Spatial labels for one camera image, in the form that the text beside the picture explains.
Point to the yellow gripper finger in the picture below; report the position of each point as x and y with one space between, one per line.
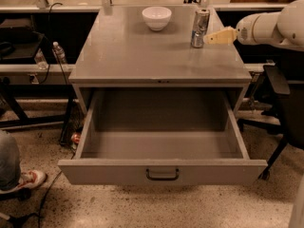
225 36

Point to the silver redbull can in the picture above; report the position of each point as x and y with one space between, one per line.
200 27

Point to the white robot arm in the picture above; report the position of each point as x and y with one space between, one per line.
282 29

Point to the grey metal drawer cabinet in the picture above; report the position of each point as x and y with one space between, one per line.
121 50

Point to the open grey top drawer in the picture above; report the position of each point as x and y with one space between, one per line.
128 130

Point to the red can on floor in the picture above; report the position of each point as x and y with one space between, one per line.
76 137

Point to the white ceramic bowl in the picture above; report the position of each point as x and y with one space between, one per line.
156 18

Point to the clear plastic water bottle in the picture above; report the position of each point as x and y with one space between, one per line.
59 53

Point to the white and red sneaker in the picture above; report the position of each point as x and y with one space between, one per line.
31 179

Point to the blue jeans leg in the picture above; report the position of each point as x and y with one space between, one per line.
10 170

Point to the black drawer handle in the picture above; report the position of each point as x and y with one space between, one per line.
162 176

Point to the black table frame left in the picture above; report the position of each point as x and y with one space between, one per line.
23 120

